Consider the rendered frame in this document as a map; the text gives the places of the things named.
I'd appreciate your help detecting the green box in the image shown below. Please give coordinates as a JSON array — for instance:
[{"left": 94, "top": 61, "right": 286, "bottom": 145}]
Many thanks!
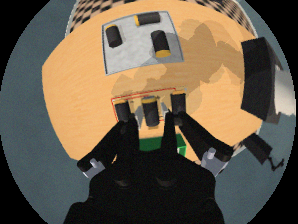
[{"left": 139, "top": 133, "right": 187, "bottom": 156}]

